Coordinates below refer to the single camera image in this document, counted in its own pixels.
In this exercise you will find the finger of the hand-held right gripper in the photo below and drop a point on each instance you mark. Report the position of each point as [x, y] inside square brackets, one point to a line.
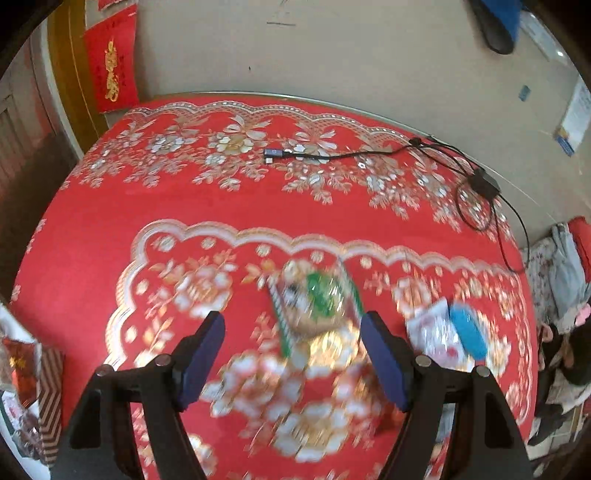
[496, 32]

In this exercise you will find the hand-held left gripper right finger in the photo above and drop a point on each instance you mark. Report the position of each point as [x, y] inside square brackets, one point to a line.
[383, 364]

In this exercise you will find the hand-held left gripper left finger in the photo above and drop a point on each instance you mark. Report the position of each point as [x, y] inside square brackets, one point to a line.
[203, 362]

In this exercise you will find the clear green-edged nut packet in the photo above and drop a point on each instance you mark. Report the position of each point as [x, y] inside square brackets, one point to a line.
[314, 304]

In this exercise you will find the striped cardboard box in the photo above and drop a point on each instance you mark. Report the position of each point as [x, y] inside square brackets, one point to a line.
[51, 406]

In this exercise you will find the maroon rose print packet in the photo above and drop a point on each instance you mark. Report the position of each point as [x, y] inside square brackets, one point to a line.
[21, 369]

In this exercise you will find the white and blue snack packet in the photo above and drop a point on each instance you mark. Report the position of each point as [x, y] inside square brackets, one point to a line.
[431, 332]

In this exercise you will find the black power adapter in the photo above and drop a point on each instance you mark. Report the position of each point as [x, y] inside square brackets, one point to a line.
[485, 182]

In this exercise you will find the red floral tablecloth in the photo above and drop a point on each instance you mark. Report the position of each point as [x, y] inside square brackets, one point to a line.
[138, 198]

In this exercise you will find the floral fabric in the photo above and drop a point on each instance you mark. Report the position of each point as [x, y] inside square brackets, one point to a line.
[542, 277]

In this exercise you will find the dark cloth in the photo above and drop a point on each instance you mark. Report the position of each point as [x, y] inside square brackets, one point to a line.
[572, 364]

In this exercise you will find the grey garment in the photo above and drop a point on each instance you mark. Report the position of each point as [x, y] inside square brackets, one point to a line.
[565, 272]

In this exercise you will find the red cloth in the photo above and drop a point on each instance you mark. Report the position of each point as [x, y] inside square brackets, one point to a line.
[579, 228]

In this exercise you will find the small blue wall sticker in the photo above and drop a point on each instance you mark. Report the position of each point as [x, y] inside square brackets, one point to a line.
[524, 93]

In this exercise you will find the wall calendar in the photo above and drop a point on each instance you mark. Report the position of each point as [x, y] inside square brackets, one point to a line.
[575, 115]

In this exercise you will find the red gold wall poster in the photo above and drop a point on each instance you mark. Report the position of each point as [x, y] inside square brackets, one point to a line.
[111, 64]
[115, 3]

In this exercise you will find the wooden door frame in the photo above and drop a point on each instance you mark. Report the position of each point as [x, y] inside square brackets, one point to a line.
[69, 69]

